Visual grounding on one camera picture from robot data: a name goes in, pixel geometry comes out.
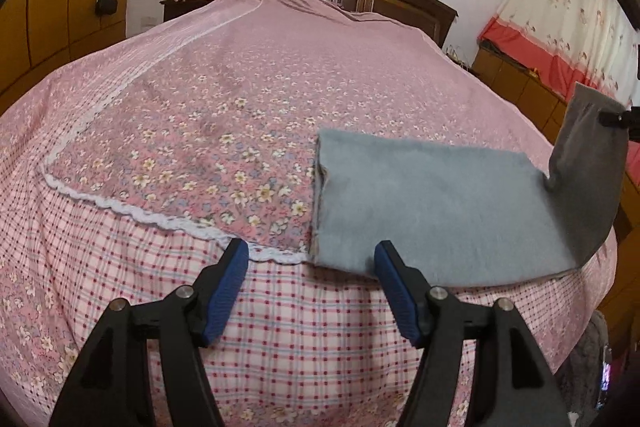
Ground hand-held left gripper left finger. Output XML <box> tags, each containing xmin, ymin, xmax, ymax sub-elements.
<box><xmin>50</xmin><ymin>238</ymin><xmax>250</xmax><ymax>427</ymax></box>

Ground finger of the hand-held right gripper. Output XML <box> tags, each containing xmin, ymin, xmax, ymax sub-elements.
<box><xmin>600</xmin><ymin>106</ymin><xmax>640</xmax><ymax>130</ymax></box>

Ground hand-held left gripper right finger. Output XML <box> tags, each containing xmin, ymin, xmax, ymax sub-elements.
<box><xmin>374</xmin><ymin>240</ymin><xmax>571</xmax><ymax>427</ymax></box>

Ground grey pants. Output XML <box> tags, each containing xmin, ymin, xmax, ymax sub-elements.
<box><xmin>312</xmin><ymin>82</ymin><xmax>631</xmax><ymax>285</ymax></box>

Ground low wooden cabinet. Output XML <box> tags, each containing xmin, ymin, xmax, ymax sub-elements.
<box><xmin>472</xmin><ymin>42</ymin><xmax>640</xmax><ymax>243</ymax></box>

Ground cream and red curtain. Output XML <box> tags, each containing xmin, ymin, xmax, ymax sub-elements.
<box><xmin>479</xmin><ymin>0</ymin><xmax>640</xmax><ymax>108</ymax></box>

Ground pink floral bedspread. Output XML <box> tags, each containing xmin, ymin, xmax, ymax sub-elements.
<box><xmin>0</xmin><ymin>0</ymin><xmax>618</xmax><ymax>427</ymax></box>

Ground dark wooden nightstand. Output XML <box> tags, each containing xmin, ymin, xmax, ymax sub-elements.
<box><xmin>160</xmin><ymin>0</ymin><xmax>206</xmax><ymax>22</ymax></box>

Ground wooden wardrobe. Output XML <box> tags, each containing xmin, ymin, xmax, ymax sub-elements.
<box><xmin>0</xmin><ymin>0</ymin><xmax>146</xmax><ymax>118</ymax></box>

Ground tangle of white cables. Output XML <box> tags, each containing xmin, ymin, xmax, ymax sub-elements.
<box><xmin>446</xmin><ymin>44</ymin><xmax>473</xmax><ymax>68</ymax></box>

